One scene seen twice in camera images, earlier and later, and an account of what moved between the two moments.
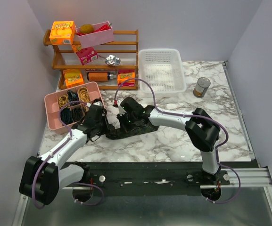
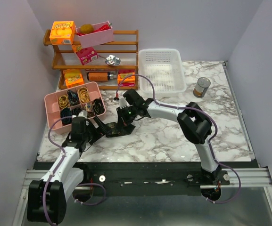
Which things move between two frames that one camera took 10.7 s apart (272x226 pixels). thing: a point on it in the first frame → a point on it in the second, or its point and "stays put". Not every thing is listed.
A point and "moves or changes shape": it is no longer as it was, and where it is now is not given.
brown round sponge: [86, 28] stays put
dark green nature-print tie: [112, 133] moves or changes shape
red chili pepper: [103, 28] stays put
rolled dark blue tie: [73, 97] stays put
